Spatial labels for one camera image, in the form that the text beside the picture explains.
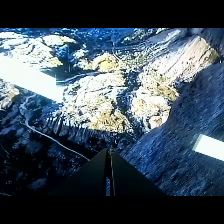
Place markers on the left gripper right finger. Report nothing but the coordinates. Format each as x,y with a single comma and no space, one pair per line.
131,181

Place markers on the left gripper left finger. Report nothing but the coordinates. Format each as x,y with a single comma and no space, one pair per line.
90,178

